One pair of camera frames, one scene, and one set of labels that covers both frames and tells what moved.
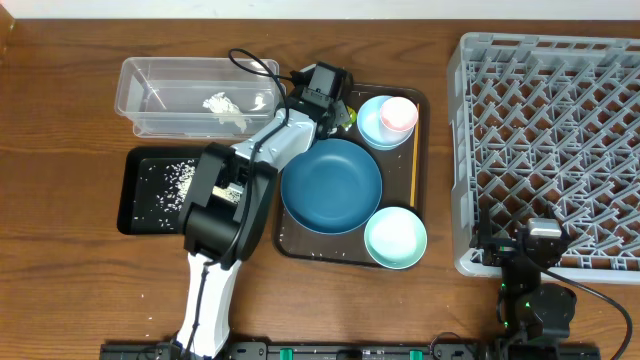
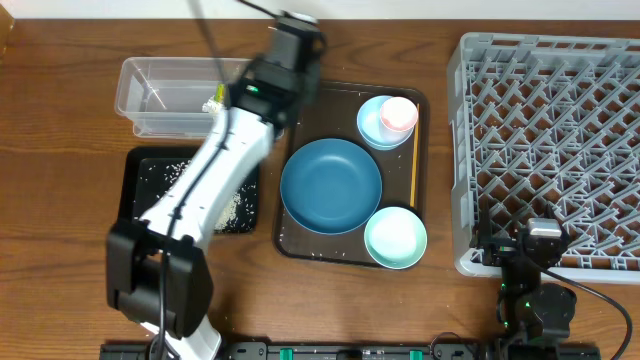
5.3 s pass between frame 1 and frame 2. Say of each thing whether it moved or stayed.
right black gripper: stayed
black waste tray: stayed
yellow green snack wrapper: moved
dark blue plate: stayed
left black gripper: moved
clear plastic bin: stayed
